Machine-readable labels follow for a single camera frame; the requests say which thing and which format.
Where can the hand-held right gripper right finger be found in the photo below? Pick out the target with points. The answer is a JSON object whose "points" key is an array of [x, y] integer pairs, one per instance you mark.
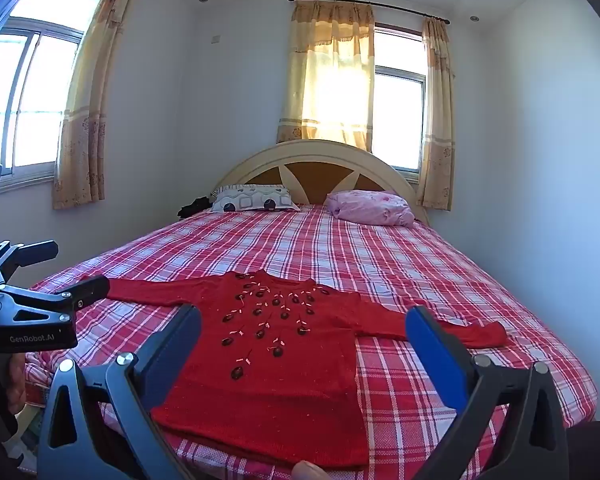
{"points": [[439, 360]]}

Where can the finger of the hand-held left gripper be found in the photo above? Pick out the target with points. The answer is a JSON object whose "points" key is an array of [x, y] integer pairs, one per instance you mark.
{"points": [[22, 255], [87, 288]]}

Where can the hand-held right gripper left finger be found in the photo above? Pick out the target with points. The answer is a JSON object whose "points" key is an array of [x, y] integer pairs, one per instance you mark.
{"points": [[176, 342]]}

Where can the red beaded sweater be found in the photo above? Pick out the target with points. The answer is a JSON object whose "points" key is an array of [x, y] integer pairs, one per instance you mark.
{"points": [[280, 360]]}

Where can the person's left hand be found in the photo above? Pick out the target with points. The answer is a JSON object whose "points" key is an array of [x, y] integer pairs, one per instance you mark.
{"points": [[16, 385]]}

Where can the red plaid bed sheet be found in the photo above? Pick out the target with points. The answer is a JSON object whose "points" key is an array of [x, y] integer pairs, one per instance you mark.
{"points": [[360, 255]]}

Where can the black cloth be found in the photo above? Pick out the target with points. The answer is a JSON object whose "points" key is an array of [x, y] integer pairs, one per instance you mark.
{"points": [[195, 207]]}

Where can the long yellow floral curtain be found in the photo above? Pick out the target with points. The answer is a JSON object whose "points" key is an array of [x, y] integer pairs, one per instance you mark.
{"points": [[92, 110]]}

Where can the grey patterned pillow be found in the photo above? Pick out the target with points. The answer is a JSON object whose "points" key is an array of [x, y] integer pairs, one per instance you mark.
{"points": [[252, 199]]}

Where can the large side window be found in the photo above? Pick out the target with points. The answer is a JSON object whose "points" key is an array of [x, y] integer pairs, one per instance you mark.
{"points": [[35, 90]]}

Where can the pink floral pillow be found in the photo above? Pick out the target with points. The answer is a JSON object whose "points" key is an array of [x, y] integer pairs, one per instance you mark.
{"points": [[372, 207]]}

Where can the cream wooden headboard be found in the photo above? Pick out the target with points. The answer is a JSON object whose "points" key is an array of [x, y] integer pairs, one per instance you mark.
{"points": [[315, 170]]}

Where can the narrow yellow floral curtain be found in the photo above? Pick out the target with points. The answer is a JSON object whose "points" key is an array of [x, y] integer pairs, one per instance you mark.
{"points": [[436, 120]]}

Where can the window behind headboard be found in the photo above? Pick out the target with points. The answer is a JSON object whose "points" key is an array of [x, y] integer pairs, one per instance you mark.
{"points": [[397, 110]]}

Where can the wide yellow floral curtain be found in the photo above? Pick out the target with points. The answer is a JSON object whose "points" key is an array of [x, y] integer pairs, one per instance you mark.
{"points": [[325, 75]]}

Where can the black curtain rod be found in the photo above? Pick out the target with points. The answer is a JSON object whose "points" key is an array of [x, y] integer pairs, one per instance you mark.
{"points": [[395, 7]]}

